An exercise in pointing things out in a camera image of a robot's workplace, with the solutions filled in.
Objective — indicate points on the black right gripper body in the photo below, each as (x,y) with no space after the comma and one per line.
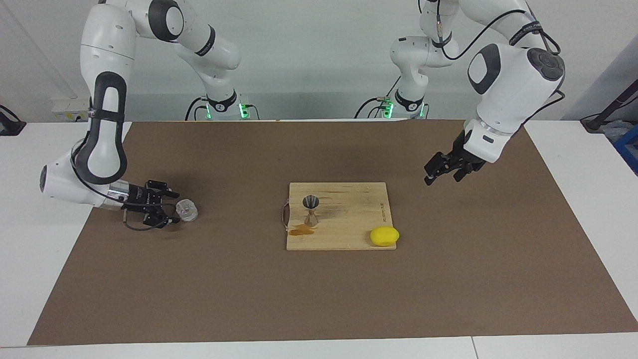
(137,199)

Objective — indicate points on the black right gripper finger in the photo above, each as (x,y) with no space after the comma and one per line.
(162,188)
(162,215)

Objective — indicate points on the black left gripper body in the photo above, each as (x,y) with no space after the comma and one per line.
(467,152)

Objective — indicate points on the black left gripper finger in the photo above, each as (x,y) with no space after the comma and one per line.
(438,164)
(463,171)

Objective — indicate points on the clear glass cup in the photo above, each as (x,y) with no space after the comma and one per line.
(187,210)

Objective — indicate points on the steel double jigger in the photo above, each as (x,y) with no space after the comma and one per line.
(311,201)

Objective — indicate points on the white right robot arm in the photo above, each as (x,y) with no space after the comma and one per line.
(104,40)

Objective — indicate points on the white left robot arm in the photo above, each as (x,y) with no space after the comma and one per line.
(513,80)

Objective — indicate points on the yellow lemon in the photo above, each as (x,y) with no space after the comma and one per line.
(384,236)

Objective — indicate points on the wooden cutting board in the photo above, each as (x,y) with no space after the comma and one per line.
(349,219)

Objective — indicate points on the black stand pole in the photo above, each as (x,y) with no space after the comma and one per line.
(613,104)

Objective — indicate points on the blue plastic box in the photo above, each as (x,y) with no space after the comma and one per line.
(629,147)

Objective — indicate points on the brown table mat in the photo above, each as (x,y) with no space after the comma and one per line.
(319,299)

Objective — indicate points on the white wall socket box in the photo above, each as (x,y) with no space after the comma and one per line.
(70,107)

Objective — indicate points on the black clamp mount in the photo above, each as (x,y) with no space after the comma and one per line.
(10,127)

